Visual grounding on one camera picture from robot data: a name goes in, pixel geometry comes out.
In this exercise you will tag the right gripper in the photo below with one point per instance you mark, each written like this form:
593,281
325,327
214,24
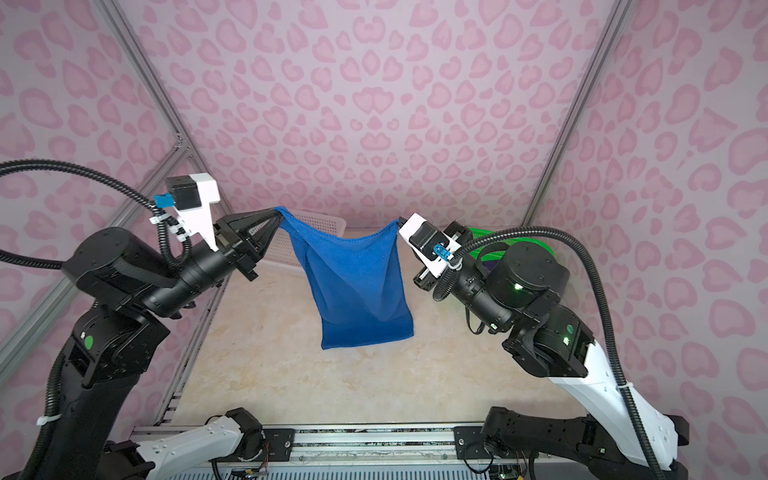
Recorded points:
426,277

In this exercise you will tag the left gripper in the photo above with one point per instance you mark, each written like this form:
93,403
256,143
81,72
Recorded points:
241,248

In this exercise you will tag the blue towel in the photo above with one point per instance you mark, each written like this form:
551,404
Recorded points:
357,284

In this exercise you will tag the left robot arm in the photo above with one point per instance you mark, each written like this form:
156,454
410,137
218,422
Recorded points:
113,344

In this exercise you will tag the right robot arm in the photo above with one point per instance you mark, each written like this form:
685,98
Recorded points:
521,297

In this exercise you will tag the white plastic basket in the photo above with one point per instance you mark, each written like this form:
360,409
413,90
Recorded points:
280,252

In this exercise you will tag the left diagonal aluminium strut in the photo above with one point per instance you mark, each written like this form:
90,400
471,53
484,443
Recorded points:
25,338

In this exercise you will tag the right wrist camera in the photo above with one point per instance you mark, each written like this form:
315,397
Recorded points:
418,231

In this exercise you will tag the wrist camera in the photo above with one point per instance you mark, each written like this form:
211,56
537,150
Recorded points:
418,231
191,197

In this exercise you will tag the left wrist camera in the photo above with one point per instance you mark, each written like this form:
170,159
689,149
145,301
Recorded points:
191,197

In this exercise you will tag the left corner aluminium post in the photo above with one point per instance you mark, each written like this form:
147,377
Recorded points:
127,39

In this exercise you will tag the corner aluminium post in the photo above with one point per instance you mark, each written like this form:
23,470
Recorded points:
620,15
127,39

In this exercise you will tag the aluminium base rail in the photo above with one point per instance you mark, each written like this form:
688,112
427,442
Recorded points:
377,451

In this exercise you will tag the right corner aluminium post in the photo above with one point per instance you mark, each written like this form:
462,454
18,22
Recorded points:
620,15

